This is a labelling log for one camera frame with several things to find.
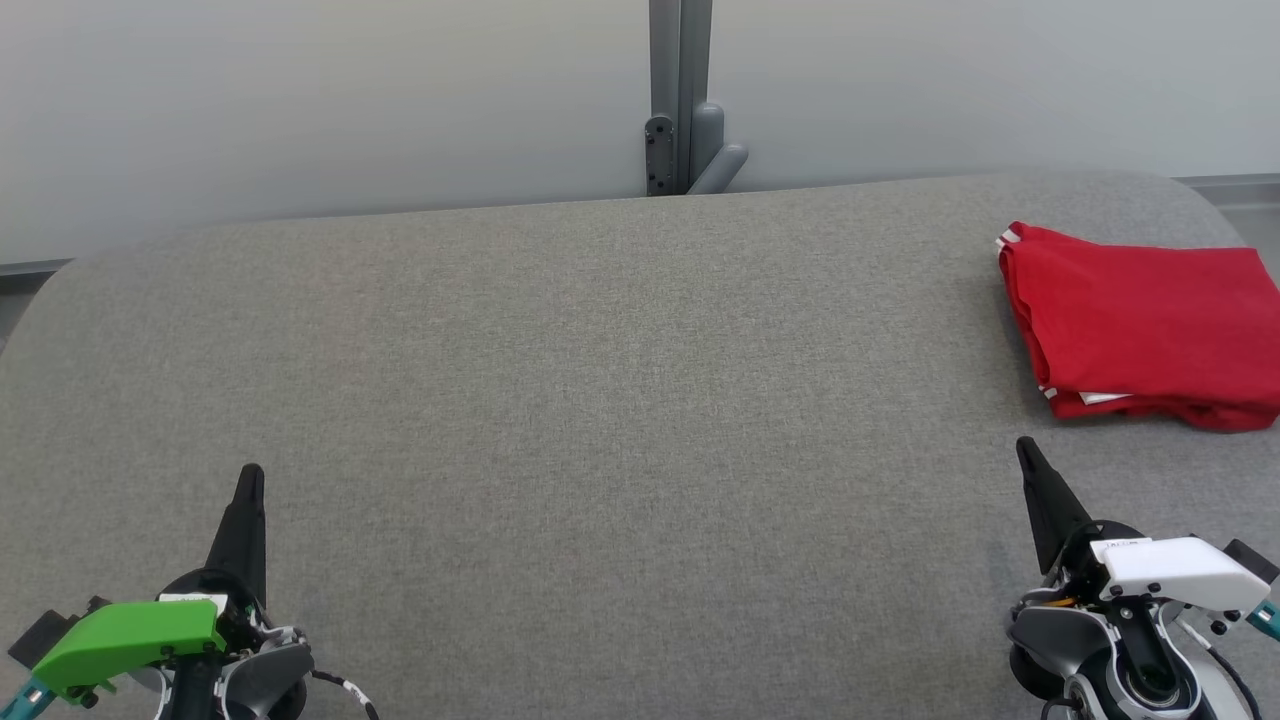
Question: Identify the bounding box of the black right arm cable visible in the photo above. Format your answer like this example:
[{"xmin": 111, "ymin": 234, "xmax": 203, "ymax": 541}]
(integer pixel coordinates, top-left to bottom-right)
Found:
[{"xmin": 1168, "ymin": 612, "xmax": 1265, "ymax": 720}]

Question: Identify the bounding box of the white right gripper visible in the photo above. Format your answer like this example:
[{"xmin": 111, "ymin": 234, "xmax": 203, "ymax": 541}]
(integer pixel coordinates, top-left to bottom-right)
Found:
[{"xmin": 1015, "ymin": 436, "xmax": 1272, "ymax": 614}]

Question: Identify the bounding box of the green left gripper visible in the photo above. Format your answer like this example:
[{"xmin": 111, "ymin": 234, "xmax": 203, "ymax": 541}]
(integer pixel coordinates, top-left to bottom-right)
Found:
[{"xmin": 32, "ymin": 463, "xmax": 270, "ymax": 702}]

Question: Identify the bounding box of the red jersey with white sleeves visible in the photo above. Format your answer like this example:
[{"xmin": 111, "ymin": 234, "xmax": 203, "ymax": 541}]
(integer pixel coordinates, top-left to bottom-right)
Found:
[{"xmin": 996, "ymin": 221, "xmax": 1280, "ymax": 407}]

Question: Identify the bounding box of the grey metal post with bracket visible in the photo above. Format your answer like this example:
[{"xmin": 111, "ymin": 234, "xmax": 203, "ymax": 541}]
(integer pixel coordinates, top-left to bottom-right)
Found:
[{"xmin": 645, "ymin": 0, "xmax": 750, "ymax": 197}]

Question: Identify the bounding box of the teal left camera connector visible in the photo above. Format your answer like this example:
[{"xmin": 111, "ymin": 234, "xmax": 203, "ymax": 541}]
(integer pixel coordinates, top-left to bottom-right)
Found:
[{"xmin": 0, "ymin": 675, "xmax": 57, "ymax": 720}]

